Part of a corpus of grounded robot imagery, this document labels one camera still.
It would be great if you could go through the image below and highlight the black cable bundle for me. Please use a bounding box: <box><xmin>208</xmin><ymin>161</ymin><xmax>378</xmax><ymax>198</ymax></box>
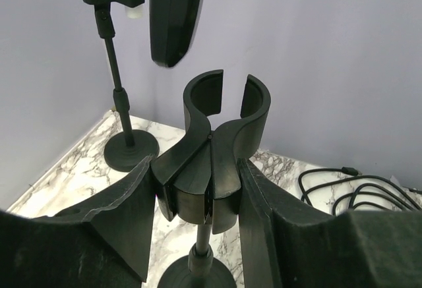
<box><xmin>298</xmin><ymin>166</ymin><xmax>422</xmax><ymax>217</ymax></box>

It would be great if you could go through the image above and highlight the round base mic stand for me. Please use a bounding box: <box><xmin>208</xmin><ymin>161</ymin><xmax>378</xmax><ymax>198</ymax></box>
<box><xmin>83</xmin><ymin>0</ymin><xmax>159</xmax><ymax>172</ymax></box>
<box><xmin>151</xmin><ymin>70</ymin><xmax>271</xmax><ymax>287</ymax></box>

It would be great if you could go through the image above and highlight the black microphone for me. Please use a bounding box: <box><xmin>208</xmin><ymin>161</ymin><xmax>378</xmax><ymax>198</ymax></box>
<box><xmin>149</xmin><ymin>0</ymin><xmax>202</xmax><ymax>68</ymax></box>

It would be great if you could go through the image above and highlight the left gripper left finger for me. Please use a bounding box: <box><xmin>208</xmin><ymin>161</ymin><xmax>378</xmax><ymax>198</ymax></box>
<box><xmin>1</xmin><ymin>157</ymin><xmax>155</xmax><ymax>287</ymax></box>

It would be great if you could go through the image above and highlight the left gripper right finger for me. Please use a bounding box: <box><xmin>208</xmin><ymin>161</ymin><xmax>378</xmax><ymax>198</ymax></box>
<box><xmin>238</xmin><ymin>159</ymin><xmax>421</xmax><ymax>287</ymax></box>

